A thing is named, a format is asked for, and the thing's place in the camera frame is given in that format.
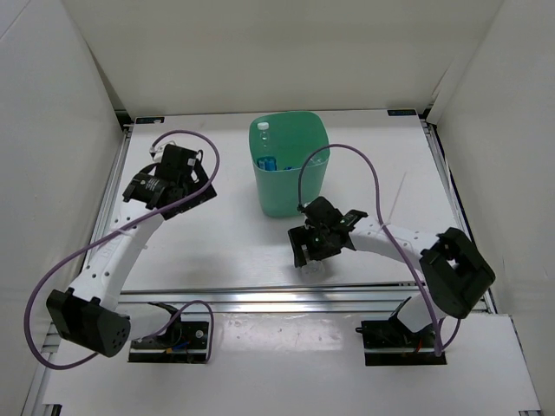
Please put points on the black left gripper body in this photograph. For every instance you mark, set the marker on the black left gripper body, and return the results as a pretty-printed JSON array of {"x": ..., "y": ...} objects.
[{"x": 189, "y": 185}]

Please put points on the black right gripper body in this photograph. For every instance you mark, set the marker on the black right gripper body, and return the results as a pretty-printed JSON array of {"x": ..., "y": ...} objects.
[{"x": 320, "y": 247}]

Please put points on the small black label bottle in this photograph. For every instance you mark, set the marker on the small black label bottle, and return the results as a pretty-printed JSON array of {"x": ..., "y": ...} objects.
[{"x": 313, "y": 269}]

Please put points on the Aquarius blue label bottle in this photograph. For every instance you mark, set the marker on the Aquarius blue label bottle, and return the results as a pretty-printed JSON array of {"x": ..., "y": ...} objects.
[{"x": 266, "y": 160}]

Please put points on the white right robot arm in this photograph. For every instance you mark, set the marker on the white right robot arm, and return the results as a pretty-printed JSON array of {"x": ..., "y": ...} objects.
[{"x": 455, "y": 274}]

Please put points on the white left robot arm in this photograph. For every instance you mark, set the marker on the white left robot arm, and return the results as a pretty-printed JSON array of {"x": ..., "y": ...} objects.
[{"x": 87, "y": 312}]

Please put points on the green plastic bin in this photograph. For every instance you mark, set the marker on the green plastic bin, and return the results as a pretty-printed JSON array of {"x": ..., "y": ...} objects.
[{"x": 290, "y": 158}]

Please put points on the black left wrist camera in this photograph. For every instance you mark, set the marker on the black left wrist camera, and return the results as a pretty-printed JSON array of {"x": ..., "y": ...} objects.
[{"x": 176, "y": 164}]

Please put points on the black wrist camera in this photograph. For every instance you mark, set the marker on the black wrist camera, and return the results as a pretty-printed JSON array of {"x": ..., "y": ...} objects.
[
  {"x": 176, "y": 164},
  {"x": 321, "y": 212}
]

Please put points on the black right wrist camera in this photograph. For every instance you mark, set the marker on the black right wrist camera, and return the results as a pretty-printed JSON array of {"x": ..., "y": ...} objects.
[{"x": 321, "y": 212}]

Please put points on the aluminium table edge rail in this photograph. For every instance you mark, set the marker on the aluminium table edge rail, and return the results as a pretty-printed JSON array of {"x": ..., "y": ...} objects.
[{"x": 372, "y": 299}]

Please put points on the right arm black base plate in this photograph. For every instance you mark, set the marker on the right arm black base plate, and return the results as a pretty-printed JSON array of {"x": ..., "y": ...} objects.
[{"x": 388, "y": 344}]

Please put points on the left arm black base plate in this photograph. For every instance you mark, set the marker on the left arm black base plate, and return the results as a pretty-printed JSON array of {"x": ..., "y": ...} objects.
[{"x": 186, "y": 343}]

